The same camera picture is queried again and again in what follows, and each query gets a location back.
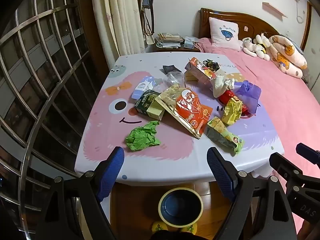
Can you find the white yellow plush toy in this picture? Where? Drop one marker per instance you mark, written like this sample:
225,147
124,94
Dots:
262,47

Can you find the yellow crumpled wrapper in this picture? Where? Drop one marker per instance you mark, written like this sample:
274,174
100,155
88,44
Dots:
231,112

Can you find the white square pillow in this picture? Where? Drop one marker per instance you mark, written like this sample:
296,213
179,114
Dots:
220,40

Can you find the person's trouser leg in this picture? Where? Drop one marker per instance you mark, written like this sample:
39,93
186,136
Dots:
187,237
162,237

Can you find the clear plastic wrapper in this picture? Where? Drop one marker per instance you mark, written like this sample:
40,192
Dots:
172,80

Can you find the gold orange snack bag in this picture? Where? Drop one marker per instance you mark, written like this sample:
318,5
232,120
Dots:
190,107

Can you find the wooden bedside table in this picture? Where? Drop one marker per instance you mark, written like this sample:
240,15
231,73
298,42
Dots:
175,50

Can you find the navy trash bin cream rim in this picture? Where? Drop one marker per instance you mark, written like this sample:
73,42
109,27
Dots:
180,212

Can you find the person's left trouser leg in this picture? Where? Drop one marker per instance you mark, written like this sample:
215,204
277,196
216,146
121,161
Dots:
162,237

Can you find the green yellow snack packet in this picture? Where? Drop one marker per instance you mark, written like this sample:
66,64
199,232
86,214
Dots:
220,130

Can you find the red packet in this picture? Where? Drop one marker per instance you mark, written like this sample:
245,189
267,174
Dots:
227,96

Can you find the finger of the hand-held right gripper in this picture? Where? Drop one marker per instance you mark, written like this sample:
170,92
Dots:
307,152
280,162

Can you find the black sachet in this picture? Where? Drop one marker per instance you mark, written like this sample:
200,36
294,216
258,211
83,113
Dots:
171,69

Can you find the beige box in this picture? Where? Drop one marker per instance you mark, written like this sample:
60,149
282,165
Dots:
155,112

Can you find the orange cartoon box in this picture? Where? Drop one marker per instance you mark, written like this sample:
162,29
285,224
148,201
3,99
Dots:
200,67

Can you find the wooden headboard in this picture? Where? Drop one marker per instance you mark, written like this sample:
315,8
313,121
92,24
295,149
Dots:
252,21

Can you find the purple bag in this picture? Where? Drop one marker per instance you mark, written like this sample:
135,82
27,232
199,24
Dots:
247,92

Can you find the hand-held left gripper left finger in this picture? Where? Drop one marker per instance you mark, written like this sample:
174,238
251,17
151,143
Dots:
113,170

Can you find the pink bed sheet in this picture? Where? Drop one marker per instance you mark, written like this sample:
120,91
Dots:
275,100

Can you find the steel window grille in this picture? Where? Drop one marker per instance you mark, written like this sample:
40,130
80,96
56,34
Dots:
37,55

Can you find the stack of books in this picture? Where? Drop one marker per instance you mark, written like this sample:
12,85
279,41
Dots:
170,40

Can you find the yellow embroidered slipper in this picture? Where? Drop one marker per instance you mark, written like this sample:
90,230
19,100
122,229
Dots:
190,228
160,227

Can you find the person's right trouser leg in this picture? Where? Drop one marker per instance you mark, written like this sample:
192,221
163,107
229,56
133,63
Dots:
187,237

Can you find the dark green box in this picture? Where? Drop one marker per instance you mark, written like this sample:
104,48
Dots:
145,101

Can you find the green crumpled paper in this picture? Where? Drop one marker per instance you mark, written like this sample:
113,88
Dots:
142,137

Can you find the white plastic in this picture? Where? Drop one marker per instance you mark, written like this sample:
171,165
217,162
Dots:
221,86

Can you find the cartoon printed tablecloth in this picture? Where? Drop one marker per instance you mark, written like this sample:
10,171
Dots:
175,150

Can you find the cream curtain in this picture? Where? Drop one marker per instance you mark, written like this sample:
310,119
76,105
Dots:
117,17

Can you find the light blue box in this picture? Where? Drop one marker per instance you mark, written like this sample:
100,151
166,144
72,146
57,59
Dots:
140,88

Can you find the rolled patterned blanket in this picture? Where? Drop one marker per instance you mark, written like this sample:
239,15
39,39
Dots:
287,55

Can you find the pale wall shelf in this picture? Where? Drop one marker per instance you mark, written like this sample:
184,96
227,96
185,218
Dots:
273,8

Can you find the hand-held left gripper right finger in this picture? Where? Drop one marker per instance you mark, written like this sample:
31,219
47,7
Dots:
220,172

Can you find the pale blue tissue box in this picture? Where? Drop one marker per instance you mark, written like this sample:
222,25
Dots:
191,42

